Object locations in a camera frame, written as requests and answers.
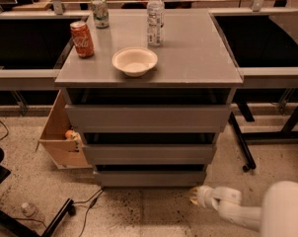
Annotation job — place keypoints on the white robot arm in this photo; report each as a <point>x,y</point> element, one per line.
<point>276,217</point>

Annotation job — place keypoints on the cardboard box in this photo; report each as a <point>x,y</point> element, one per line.
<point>65,153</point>

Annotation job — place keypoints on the plastic bottle on floor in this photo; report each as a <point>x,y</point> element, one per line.
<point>31,211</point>

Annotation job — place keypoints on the black floor stand leg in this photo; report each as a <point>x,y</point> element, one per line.
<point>15,226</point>

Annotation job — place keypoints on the grey middle drawer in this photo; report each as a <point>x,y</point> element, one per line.
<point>149,148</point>

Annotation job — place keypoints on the grey drawer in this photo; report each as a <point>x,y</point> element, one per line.
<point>174,175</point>
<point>147,118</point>
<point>149,148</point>

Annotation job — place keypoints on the grey top drawer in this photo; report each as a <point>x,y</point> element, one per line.
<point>147,118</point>

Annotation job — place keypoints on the orange fruit in box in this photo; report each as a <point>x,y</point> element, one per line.
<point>69,134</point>

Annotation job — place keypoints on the black table leg with caster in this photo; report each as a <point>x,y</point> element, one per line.
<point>250,162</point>

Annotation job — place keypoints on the grey bottom drawer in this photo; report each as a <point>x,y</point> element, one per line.
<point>174,175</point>

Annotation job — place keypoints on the white paper bowl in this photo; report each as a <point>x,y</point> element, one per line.
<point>134,61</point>

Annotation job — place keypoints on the green white soda can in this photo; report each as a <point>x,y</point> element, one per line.
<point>100,13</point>

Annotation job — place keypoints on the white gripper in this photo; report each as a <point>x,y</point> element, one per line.
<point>204,196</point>

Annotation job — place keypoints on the grey drawer cabinet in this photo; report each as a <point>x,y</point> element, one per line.
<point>193,68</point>

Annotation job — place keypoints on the orange soda can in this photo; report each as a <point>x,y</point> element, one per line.
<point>82,39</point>

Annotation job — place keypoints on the clear plastic water bottle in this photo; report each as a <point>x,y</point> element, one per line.
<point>155,22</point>

